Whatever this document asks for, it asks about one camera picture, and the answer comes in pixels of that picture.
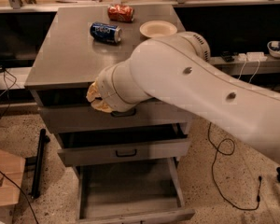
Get grey drawer cabinet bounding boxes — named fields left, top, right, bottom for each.
left=23, top=4, right=211, bottom=179

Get black bar on floor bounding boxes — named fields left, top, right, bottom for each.
left=31, top=129, right=50, bottom=199

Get middle grey drawer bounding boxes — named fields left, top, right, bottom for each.
left=58, top=124, right=189, bottom=166

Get cream bowl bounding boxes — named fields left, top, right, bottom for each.
left=140, top=21, right=177, bottom=38

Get wooden box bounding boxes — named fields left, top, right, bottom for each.
left=0, top=143, right=26, bottom=224

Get bottom grey drawer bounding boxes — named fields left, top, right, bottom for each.
left=77, top=158, right=195, bottom=224

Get white power strip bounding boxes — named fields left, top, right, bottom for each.
left=237, top=52, right=267, bottom=62

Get blue soda can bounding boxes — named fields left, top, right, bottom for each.
left=90, top=22, right=122, bottom=44

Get blue white bowl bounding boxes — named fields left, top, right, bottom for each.
left=267, top=41, right=280, bottom=58

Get black cable left floor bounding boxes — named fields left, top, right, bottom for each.
left=0, top=68, right=19, bottom=123

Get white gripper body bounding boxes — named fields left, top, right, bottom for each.
left=96, top=66, right=134, bottom=112

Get orange soda can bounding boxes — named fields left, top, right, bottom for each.
left=107, top=4, right=134, bottom=22

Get top grey drawer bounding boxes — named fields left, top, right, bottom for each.
left=36, top=87, right=194, bottom=134

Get grey drawer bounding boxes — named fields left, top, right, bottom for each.
left=58, top=124, right=189, bottom=166
left=77, top=158, right=195, bottom=224
left=36, top=87, right=194, bottom=134

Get black cable on floor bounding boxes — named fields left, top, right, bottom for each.
left=206, top=121, right=263, bottom=212

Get black remote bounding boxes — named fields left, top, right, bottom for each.
left=220, top=51, right=234, bottom=63

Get white cable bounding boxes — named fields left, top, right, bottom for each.
left=237, top=59, right=261, bottom=84

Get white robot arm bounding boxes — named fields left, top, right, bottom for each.
left=87, top=32, right=280, bottom=164

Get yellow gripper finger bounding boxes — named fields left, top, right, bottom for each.
left=86, top=82, right=101, bottom=103
left=91, top=99, right=113, bottom=113

